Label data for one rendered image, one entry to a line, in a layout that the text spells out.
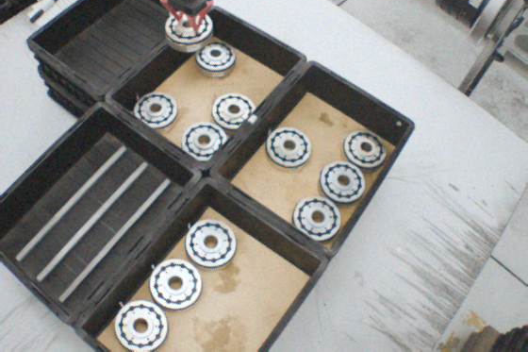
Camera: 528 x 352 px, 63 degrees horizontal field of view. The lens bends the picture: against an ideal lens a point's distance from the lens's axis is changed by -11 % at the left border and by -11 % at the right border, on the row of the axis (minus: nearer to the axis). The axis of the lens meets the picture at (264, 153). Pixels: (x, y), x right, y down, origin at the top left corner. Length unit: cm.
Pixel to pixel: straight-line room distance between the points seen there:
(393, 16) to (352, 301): 201
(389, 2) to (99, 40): 199
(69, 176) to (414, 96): 101
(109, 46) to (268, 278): 74
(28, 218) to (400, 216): 90
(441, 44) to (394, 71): 131
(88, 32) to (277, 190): 69
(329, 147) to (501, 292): 128
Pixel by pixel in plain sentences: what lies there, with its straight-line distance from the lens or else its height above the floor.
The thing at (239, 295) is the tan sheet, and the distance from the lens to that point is 98.
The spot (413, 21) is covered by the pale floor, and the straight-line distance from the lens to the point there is 289.
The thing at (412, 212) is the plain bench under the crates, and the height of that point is 70.
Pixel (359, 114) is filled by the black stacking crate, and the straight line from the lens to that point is 119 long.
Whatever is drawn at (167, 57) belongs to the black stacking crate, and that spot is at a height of 90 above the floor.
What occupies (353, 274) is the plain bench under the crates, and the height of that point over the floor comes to 70.
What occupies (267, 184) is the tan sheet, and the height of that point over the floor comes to 83.
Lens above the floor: 178
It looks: 59 degrees down
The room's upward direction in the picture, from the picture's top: 12 degrees clockwise
